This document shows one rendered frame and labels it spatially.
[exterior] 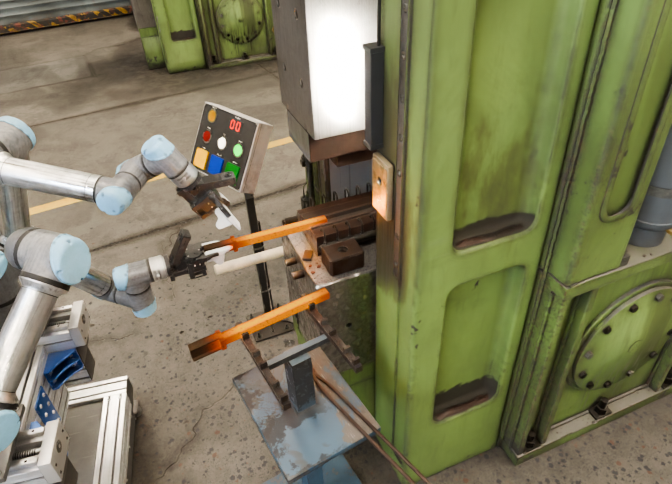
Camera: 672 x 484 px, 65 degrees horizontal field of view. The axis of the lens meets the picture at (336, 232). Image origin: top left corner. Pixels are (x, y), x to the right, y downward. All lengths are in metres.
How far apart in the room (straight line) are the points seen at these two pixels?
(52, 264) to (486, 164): 1.10
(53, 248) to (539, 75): 1.24
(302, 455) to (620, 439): 1.48
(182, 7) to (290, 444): 5.45
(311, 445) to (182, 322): 1.55
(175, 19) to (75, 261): 5.18
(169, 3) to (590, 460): 5.64
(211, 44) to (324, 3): 5.12
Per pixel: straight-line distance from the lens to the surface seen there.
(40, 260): 1.45
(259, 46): 6.60
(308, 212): 1.85
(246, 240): 1.72
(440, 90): 1.18
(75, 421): 2.47
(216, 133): 2.20
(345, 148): 1.60
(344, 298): 1.73
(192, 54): 6.51
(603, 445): 2.57
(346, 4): 1.41
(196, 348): 1.48
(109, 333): 3.07
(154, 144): 1.50
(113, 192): 1.45
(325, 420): 1.62
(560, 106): 1.43
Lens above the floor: 2.03
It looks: 36 degrees down
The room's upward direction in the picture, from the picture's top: 3 degrees counter-clockwise
